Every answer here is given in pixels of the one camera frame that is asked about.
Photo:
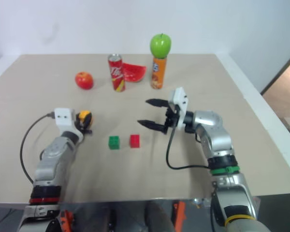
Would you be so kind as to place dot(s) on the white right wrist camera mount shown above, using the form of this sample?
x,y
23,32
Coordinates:
x,y
181,100

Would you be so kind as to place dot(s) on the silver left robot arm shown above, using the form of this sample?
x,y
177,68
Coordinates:
x,y
53,157

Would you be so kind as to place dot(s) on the red soda can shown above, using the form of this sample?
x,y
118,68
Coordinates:
x,y
116,73

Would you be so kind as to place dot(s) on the watermelon slice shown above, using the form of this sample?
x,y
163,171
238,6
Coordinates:
x,y
134,72

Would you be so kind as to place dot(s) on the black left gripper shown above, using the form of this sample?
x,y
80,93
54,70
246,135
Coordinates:
x,y
78,122

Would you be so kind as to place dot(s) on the red apple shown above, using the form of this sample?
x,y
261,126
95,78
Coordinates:
x,y
84,80

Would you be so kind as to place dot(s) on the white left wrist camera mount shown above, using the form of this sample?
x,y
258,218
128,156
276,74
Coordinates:
x,y
64,117

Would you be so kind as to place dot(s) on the orange black bracket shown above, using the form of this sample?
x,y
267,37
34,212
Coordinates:
x,y
180,215
67,220

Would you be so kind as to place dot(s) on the red cube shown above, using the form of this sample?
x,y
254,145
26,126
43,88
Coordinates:
x,y
134,140

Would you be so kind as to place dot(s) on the green apple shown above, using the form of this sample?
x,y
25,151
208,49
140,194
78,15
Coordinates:
x,y
160,45

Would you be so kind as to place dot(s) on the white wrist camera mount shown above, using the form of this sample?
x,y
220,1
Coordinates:
x,y
181,100
64,117

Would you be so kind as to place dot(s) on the green cube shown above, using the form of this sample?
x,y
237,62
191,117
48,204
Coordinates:
x,y
114,142

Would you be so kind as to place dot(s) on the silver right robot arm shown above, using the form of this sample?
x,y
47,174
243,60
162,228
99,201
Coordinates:
x,y
215,135

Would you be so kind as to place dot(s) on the yellow cube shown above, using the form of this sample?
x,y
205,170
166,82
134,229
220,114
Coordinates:
x,y
84,116

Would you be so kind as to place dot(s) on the orange drink can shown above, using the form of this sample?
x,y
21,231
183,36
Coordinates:
x,y
158,72

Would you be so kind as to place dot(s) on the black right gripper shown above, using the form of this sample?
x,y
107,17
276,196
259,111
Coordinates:
x,y
172,117

